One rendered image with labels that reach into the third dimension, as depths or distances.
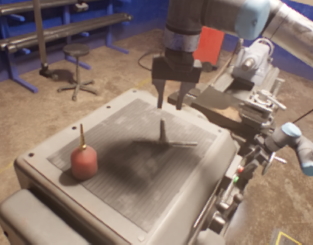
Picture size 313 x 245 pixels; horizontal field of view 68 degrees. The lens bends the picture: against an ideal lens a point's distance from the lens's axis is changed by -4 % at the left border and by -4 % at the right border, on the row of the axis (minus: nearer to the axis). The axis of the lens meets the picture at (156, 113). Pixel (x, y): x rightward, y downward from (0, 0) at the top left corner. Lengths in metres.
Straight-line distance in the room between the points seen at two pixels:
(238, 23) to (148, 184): 0.43
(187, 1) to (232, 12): 0.10
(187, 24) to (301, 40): 0.27
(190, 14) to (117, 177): 0.44
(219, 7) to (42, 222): 0.62
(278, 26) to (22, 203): 0.76
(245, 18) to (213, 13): 0.07
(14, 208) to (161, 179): 0.37
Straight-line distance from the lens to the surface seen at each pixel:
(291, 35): 0.66
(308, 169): 1.35
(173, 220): 0.61
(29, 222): 0.67
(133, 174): 0.66
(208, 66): 4.53
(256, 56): 2.35
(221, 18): 0.54
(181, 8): 0.58
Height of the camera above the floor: 1.85
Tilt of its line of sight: 36 degrees down
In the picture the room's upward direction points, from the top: 9 degrees clockwise
